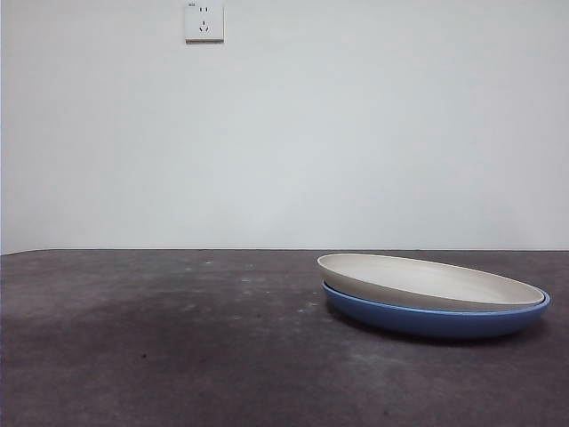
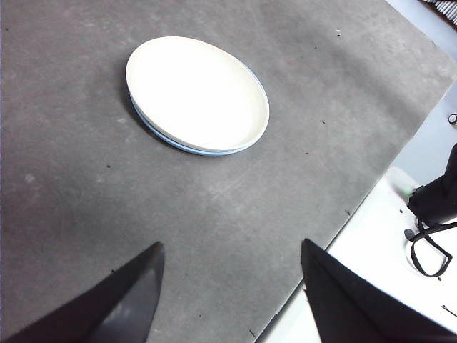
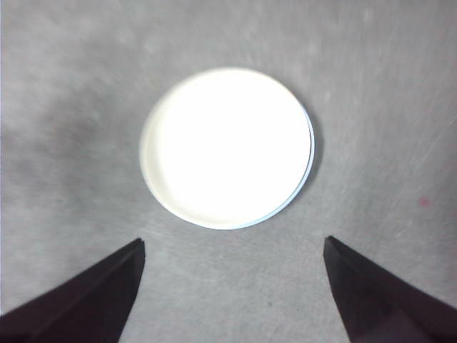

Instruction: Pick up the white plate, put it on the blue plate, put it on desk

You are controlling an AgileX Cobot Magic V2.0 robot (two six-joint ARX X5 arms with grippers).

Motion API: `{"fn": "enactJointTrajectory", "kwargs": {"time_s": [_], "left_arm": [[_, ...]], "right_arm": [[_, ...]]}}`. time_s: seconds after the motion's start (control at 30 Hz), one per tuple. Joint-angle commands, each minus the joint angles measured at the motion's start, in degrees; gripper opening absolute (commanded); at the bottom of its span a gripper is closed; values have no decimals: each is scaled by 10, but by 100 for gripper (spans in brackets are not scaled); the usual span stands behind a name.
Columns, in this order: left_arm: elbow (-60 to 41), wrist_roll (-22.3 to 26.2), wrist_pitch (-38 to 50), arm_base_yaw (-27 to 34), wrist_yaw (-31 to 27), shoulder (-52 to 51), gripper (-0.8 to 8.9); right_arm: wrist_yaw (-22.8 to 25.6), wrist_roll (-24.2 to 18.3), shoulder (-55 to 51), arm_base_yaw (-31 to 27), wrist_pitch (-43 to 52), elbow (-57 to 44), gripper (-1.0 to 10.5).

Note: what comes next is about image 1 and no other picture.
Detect white round plate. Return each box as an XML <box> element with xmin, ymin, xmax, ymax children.
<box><xmin>317</xmin><ymin>253</ymin><xmax>546</xmax><ymax>312</ymax></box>

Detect white wall socket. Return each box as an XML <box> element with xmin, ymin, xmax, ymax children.
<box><xmin>185</xmin><ymin>0</ymin><xmax>225</xmax><ymax>44</ymax></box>

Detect blue round plate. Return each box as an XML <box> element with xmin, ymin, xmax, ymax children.
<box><xmin>321</xmin><ymin>280</ymin><xmax>553</xmax><ymax>342</ymax></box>

